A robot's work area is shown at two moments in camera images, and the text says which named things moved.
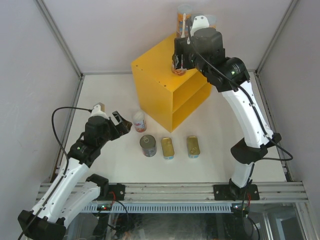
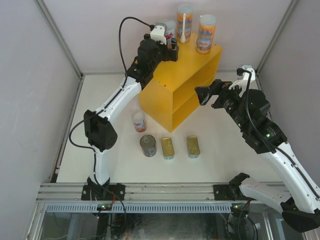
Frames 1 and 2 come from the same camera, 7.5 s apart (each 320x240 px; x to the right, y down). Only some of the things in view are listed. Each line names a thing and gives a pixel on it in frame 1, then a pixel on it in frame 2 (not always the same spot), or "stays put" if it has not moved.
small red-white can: x=177 y=71 → x=170 y=28
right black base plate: x=232 y=192 stays put
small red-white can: x=139 y=121 stays put
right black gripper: x=183 y=46 → x=225 y=91
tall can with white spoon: x=183 y=15 stays put
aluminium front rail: x=287 y=192 stays put
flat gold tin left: x=167 y=148 stays put
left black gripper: x=119 y=129 → x=169 y=55
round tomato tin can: x=148 y=143 stays put
